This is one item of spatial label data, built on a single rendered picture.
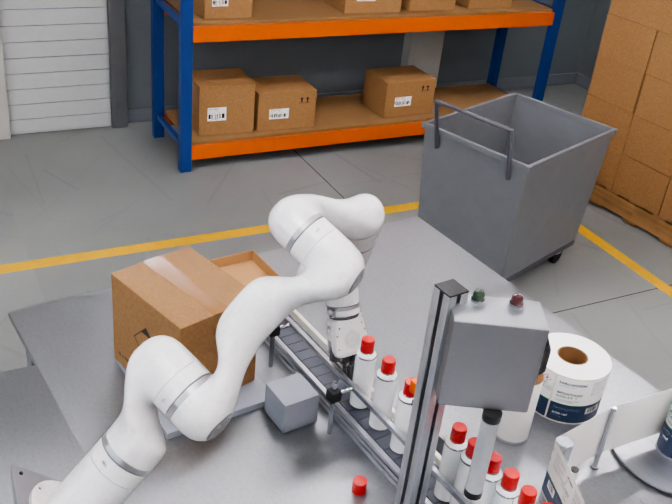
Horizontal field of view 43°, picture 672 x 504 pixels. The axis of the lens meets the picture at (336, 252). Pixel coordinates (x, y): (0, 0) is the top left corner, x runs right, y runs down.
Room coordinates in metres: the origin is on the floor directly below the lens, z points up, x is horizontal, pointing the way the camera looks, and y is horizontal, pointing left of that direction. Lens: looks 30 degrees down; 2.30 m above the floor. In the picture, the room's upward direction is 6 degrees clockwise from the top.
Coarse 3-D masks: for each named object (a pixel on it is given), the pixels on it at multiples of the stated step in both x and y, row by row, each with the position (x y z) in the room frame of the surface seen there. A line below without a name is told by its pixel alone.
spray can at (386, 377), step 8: (384, 360) 1.62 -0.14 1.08; (392, 360) 1.62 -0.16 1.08; (384, 368) 1.61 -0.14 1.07; (392, 368) 1.61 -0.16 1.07; (376, 376) 1.62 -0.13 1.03; (384, 376) 1.61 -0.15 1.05; (392, 376) 1.61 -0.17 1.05; (376, 384) 1.61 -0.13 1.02; (384, 384) 1.60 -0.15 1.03; (392, 384) 1.60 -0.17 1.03; (376, 392) 1.61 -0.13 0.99; (384, 392) 1.60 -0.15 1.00; (392, 392) 1.61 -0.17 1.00; (376, 400) 1.61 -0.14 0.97; (384, 400) 1.60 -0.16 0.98; (392, 400) 1.61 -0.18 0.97; (384, 408) 1.60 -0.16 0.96; (376, 424) 1.60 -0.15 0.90
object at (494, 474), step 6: (492, 456) 1.33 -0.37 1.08; (498, 456) 1.34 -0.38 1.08; (492, 462) 1.32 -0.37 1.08; (498, 462) 1.32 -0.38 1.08; (492, 468) 1.32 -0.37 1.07; (498, 468) 1.32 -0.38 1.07; (492, 474) 1.32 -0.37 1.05; (498, 474) 1.32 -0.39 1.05; (486, 480) 1.31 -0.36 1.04; (492, 480) 1.31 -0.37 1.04; (498, 480) 1.31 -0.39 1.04; (486, 486) 1.31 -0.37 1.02; (492, 486) 1.31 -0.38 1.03; (486, 492) 1.31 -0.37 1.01; (492, 492) 1.31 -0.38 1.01; (486, 498) 1.31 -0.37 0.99
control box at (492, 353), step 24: (456, 312) 1.26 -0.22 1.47; (480, 312) 1.27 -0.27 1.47; (504, 312) 1.28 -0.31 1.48; (528, 312) 1.29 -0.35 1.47; (456, 336) 1.23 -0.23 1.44; (480, 336) 1.23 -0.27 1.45; (504, 336) 1.24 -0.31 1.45; (528, 336) 1.24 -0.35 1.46; (456, 360) 1.23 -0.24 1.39; (480, 360) 1.24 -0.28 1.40; (504, 360) 1.24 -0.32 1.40; (528, 360) 1.24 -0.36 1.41; (456, 384) 1.23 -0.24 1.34; (480, 384) 1.24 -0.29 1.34; (504, 384) 1.24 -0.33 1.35; (528, 384) 1.24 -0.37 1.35; (504, 408) 1.24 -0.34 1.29
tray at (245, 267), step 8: (224, 256) 2.36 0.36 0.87; (232, 256) 2.37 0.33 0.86; (240, 256) 2.39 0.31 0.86; (248, 256) 2.41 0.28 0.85; (256, 256) 2.40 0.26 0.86; (216, 264) 2.34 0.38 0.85; (224, 264) 2.36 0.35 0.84; (232, 264) 2.37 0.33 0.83; (240, 264) 2.38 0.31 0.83; (248, 264) 2.39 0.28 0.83; (256, 264) 2.39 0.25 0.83; (264, 264) 2.35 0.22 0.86; (232, 272) 2.33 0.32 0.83; (240, 272) 2.33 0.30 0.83; (248, 272) 2.34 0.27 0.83; (256, 272) 2.34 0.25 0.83; (264, 272) 2.35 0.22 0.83; (272, 272) 2.31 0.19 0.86; (240, 280) 2.28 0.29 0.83; (248, 280) 2.29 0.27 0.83
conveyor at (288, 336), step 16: (288, 336) 1.95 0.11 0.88; (304, 352) 1.89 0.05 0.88; (320, 368) 1.82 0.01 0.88; (352, 416) 1.65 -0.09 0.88; (368, 416) 1.65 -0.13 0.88; (368, 432) 1.59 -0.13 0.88; (384, 432) 1.60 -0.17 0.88; (384, 448) 1.54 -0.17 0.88; (400, 464) 1.50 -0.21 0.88; (432, 480) 1.46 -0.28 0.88; (432, 496) 1.41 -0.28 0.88
